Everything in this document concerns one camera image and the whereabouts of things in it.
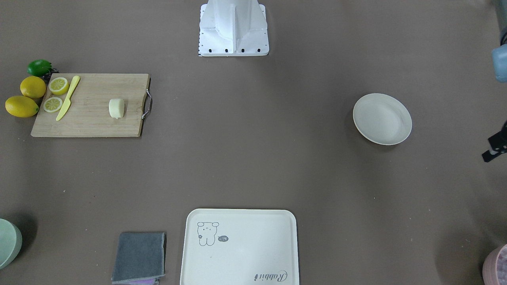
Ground yellow plastic knife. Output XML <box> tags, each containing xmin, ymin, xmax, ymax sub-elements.
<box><xmin>56</xmin><ymin>75</ymin><xmax>81</xmax><ymax>121</ymax></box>

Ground lower lemon half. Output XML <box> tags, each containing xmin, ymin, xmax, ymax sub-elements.
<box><xmin>42</xmin><ymin>96</ymin><xmax>63</xmax><ymax>112</ymax></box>

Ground cream rabbit tray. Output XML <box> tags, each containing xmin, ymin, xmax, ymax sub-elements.
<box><xmin>180</xmin><ymin>209</ymin><xmax>299</xmax><ymax>285</ymax></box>

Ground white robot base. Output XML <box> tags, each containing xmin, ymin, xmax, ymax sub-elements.
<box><xmin>198</xmin><ymin>0</ymin><xmax>269</xmax><ymax>57</ymax></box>

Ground folded grey cloth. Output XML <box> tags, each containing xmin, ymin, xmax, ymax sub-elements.
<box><xmin>112</xmin><ymin>232</ymin><xmax>165</xmax><ymax>285</ymax></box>

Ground green lime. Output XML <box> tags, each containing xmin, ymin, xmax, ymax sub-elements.
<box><xmin>27</xmin><ymin>59</ymin><xmax>53</xmax><ymax>76</ymax></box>

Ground upper lemon half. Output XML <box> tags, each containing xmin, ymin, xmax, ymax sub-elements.
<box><xmin>48</xmin><ymin>76</ymin><xmax>70</xmax><ymax>96</ymax></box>

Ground pink bowl of ice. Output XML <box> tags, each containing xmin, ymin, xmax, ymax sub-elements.
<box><xmin>482</xmin><ymin>245</ymin><xmax>507</xmax><ymax>285</ymax></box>

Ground whole lemon near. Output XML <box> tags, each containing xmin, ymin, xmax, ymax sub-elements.
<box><xmin>20</xmin><ymin>76</ymin><xmax>46</xmax><ymax>99</ymax></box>

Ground lemon half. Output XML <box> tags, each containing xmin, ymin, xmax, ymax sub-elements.
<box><xmin>48</xmin><ymin>76</ymin><xmax>70</xmax><ymax>96</ymax></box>
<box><xmin>42</xmin><ymin>96</ymin><xmax>63</xmax><ymax>112</ymax></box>

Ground beige plate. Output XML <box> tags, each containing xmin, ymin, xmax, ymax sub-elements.
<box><xmin>353</xmin><ymin>93</ymin><xmax>412</xmax><ymax>146</ymax></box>

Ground wooden cutting board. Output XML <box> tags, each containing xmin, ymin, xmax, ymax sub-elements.
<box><xmin>31</xmin><ymin>73</ymin><xmax>150</xmax><ymax>137</ymax></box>

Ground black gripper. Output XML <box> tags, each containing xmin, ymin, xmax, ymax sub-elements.
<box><xmin>482</xmin><ymin>121</ymin><xmax>507</xmax><ymax>163</ymax></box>

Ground whole lemon far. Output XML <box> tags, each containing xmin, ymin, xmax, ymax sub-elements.
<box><xmin>5</xmin><ymin>95</ymin><xmax>39</xmax><ymax>118</ymax></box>

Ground green bowl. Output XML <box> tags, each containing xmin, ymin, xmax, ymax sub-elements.
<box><xmin>0</xmin><ymin>219</ymin><xmax>22</xmax><ymax>269</ymax></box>

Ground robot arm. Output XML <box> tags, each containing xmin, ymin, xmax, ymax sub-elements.
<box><xmin>482</xmin><ymin>0</ymin><xmax>507</xmax><ymax>163</ymax></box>

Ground whole lemon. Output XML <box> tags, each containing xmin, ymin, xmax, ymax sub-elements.
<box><xmin>20</xmin><ymin>76</ymin><xmax>46</xmax><ymax>99</ymax></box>
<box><xmin>5</xmin><ymin>95</ymin><xmax>39</xmax><ymax>118</ymax></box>

